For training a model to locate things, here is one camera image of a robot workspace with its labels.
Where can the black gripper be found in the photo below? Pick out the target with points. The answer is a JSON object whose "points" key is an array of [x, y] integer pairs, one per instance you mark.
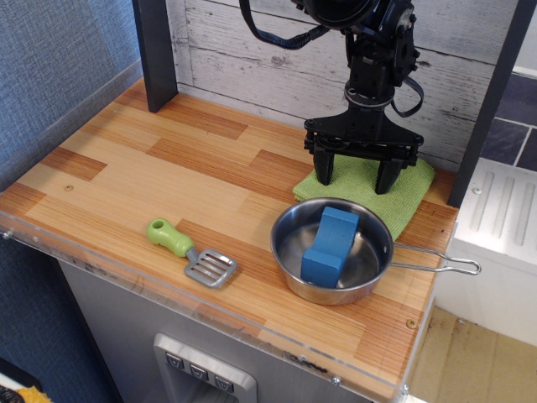
{"points": [[364, 133]]}

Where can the green rag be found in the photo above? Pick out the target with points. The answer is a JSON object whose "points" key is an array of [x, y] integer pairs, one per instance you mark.
{"points": [[355, 180]]}

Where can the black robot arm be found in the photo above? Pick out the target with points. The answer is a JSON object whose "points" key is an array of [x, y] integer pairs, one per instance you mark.
{"points": [[381, 55]]}

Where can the blue wooden block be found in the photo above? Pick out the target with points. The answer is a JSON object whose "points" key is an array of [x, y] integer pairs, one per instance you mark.
{"points": [[322, 264]]}

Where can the white ribbed sink drainer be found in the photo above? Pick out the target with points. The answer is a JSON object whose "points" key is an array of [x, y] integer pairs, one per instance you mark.
{"points": [[498, 212]]}

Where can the silver dispenser panel with buttons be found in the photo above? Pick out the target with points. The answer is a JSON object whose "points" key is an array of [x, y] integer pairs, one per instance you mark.
{"points": [[190, 375]]}

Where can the yellow object at corner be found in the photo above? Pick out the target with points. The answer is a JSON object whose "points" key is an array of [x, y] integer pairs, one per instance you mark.
{"points": [[24, 395]]}

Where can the silver pot with wire handle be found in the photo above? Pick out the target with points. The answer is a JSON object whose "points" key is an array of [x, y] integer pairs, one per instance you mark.
{"points": [[371, 255]]}

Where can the green-handled toy spatula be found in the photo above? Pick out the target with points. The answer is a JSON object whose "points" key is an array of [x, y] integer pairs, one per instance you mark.
{"points": [[208, 267]]}

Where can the dark grey right post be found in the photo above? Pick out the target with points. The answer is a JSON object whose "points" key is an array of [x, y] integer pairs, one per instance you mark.
{"points": [[512, 44]]}

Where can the dark grey post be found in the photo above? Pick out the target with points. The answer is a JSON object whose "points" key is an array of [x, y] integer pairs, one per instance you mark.
{"points": [[512, 44], [155, 48]]}

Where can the dark grey left post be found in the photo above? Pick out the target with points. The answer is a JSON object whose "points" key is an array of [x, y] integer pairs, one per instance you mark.
{"points": [[155, 48]]}

